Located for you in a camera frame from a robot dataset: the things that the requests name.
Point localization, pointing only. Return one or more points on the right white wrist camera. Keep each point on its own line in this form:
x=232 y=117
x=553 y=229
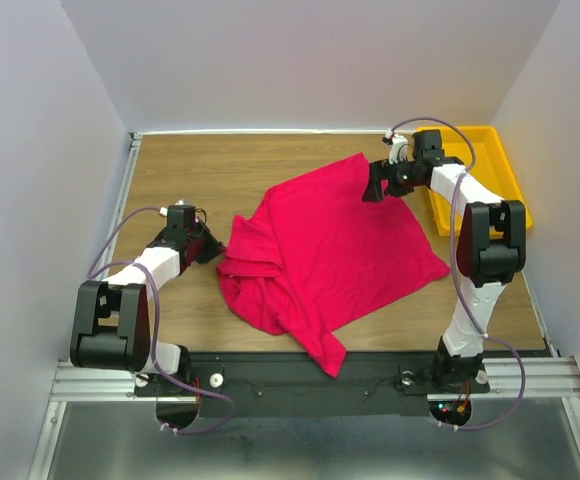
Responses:
x=398 y=146

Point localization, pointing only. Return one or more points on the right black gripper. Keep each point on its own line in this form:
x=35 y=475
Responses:
x=379 y=170

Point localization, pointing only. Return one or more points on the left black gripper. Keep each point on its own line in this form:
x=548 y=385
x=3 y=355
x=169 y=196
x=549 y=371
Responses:
x=214 y=247

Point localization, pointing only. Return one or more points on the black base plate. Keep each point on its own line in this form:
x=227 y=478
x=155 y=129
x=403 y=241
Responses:
x=223 y=385

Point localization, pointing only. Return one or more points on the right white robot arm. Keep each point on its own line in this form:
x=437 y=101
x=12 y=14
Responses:
x=488 y=251

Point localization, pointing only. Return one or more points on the yellow plastic bin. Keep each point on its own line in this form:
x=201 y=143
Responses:
x=492 y=169

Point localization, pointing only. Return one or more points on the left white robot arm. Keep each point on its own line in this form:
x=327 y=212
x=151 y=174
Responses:
x=117 y=312

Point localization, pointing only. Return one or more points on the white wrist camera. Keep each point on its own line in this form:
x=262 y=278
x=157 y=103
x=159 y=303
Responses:
x=398 y=146
x=180 y=204

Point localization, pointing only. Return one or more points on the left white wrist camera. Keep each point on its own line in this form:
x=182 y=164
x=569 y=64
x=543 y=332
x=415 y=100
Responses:
x=180 y=204

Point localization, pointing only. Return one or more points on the red t shirt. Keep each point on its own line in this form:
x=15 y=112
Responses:
x=314 y=257

